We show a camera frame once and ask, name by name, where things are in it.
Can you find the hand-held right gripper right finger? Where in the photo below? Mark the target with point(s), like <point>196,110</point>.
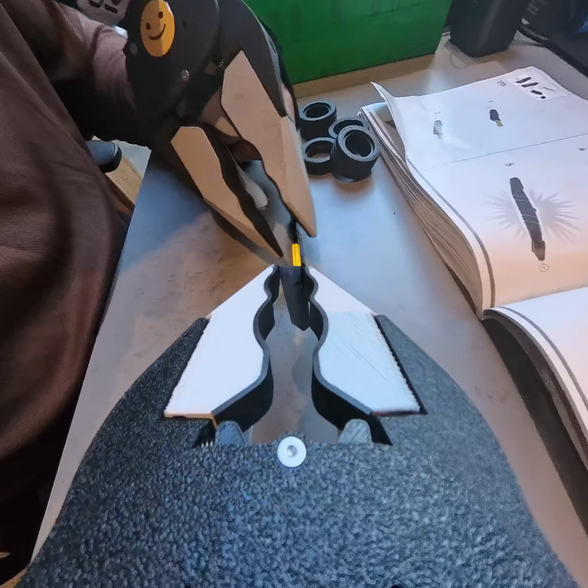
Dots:
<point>367,363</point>

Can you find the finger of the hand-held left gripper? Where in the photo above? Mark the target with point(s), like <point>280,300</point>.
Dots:
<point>202,170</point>
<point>266,128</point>

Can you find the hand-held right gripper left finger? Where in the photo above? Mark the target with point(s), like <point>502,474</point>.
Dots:
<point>216,367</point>

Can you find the black rubber tyre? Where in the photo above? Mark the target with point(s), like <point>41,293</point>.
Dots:
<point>310,167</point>
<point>305,128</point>
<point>337,124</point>
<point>344,170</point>

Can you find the black brick piece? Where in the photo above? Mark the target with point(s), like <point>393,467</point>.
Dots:
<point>296,298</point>

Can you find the small black curved piece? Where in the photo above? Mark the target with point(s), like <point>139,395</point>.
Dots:
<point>294,232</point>

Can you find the green plastic bin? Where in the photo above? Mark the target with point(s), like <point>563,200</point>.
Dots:
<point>344,36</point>

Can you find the yellow axle piece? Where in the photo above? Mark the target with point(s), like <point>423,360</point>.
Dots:
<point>296,255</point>

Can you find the person's left forearm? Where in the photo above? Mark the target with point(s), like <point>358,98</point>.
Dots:
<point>92,92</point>

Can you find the grey desk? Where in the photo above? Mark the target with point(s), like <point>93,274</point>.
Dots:
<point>390,275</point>

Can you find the wooden plank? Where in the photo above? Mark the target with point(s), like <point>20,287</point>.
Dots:
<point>126,181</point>

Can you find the wooden board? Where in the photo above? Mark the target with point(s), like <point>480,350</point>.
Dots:
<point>367,76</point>

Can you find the person's brown clothing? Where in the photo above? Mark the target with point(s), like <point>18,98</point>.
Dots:
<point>46,298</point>

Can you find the building instruction booklet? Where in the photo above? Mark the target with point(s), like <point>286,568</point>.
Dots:
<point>482,183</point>

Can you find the black power adapter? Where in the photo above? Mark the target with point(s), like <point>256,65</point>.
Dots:
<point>482,27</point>

